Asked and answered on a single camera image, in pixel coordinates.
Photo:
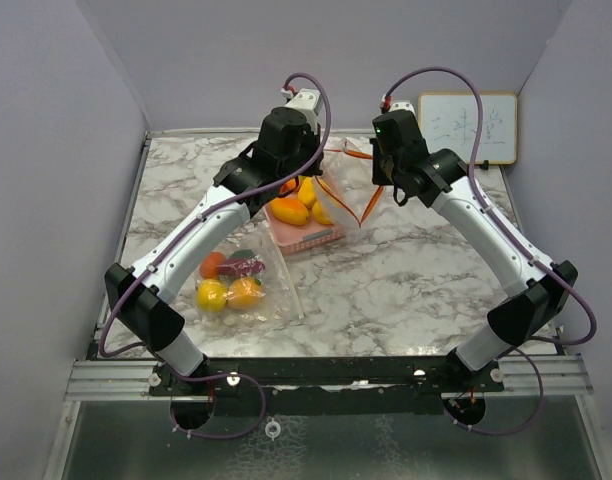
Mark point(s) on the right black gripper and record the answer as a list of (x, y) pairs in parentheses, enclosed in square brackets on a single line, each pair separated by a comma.
[(380, 177)]

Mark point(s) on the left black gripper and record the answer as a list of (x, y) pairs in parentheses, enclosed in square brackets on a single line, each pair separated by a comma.
[(312, 140)]

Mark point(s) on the green yellow toy mango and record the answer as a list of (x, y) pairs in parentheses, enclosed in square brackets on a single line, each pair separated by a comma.
[(292, 186)]

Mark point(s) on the yellow orange toy pepper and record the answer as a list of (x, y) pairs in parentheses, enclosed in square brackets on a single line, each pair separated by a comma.
[(306, 194)]

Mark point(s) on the orange yellow toy mango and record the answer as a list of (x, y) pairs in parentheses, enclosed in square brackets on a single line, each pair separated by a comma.
[(290, 210)]

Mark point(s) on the yellow toy fruit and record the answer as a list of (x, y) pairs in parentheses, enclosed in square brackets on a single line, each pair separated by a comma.
[(319, 214)]

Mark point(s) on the pink plastic basket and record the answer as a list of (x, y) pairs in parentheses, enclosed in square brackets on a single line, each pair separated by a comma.
[(295, 239)]

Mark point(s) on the green toy lime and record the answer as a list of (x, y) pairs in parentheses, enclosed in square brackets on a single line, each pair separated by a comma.
[(242, 254)]

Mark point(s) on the purple toy sweet potato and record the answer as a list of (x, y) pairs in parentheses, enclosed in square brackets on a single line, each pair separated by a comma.
[(240, 267)]

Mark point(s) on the clear zip top bag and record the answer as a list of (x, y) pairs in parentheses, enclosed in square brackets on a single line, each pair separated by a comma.
[(280, 302)]

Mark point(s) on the yellow toy lemon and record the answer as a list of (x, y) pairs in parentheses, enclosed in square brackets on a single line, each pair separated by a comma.
[(212, 295)]

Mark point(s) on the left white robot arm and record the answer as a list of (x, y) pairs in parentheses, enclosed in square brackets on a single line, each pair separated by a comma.
[(140, 295)]

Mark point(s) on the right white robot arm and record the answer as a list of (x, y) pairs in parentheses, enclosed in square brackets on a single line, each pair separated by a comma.
[(440, 181)]

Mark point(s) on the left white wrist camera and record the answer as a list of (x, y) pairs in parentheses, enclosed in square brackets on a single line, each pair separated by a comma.
[(309, 102)]

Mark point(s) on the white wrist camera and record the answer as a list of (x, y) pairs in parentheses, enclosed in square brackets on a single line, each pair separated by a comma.
[(388, 104), (309, 102)]

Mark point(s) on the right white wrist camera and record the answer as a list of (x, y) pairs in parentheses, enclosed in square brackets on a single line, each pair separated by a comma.
[(388, 104)]

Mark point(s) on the small whiteboard wooden frame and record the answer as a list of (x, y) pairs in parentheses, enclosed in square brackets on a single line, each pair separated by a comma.
[(450, 120)]

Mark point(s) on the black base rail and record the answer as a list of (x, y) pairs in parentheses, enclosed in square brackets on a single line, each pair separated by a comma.
[(322, 386)]

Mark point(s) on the aluminium frame rail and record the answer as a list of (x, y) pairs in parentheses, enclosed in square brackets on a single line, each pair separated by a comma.
[(127, 380)]

